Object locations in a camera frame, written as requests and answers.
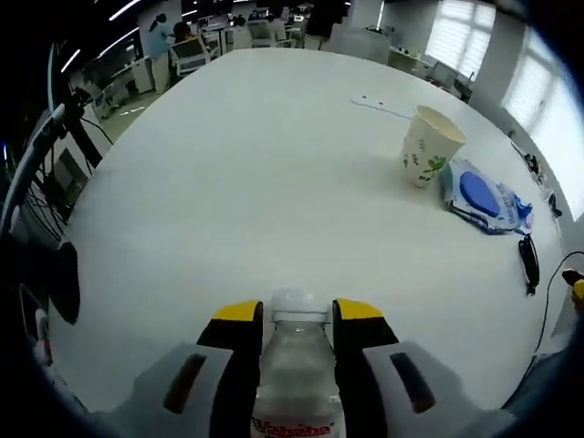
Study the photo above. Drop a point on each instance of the black tripod stand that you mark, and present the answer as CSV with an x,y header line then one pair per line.
x,y
50,150

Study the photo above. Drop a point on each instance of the white table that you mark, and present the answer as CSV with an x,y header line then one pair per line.
x,y
274,182

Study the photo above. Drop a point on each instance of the large packet with blue oval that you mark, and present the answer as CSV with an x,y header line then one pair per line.
x,y
479,191

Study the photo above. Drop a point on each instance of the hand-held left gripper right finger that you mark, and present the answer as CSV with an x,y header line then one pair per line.
x,y
392,383

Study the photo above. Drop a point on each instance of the thin white strip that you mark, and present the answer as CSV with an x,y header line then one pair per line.
x,y
381,106

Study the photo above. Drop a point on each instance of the clear plastic water bottle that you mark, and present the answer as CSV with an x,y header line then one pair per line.
x,y
296,365

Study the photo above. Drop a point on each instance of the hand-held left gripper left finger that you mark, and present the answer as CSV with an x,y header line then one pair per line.
x,y
191,388

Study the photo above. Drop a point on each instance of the small black item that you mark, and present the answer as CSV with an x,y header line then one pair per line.
x,y
554,203

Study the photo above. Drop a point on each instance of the floral paper cup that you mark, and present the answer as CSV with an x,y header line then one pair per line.
x,y
429,146

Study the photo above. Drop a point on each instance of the small clutter pile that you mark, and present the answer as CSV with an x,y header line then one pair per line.
x,y
534,162

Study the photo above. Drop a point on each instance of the person's white shirt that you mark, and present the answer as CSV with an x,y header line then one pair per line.
x,y
561,340

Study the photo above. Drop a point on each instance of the small blue packet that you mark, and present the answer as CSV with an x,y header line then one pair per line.
x,y
525,214

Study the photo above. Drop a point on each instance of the window with blinds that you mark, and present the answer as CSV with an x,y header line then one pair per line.
x,y
461,36
538,114

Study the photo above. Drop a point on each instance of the black round pad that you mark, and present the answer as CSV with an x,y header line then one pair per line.
x,y
64,283

